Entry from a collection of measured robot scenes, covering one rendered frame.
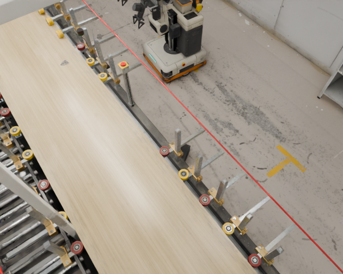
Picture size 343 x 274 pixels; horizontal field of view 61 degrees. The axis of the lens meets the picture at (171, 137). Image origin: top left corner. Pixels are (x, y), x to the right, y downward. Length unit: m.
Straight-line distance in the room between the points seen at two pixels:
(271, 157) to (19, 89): 2.67
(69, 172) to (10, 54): 1.54
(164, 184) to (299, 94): 2.48
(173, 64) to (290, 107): 1.57
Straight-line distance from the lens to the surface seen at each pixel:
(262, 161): 3.39
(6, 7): 0.92
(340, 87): 4.21
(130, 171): 2.23
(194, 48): 3.80
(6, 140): 2.80
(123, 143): 2.35
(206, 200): 2.12
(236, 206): 3.11
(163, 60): 3.81
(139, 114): 2.74
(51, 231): 2.26
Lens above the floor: 2.90
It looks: 58 degrees down
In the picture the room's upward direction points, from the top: 1 degrees counter-clockwise
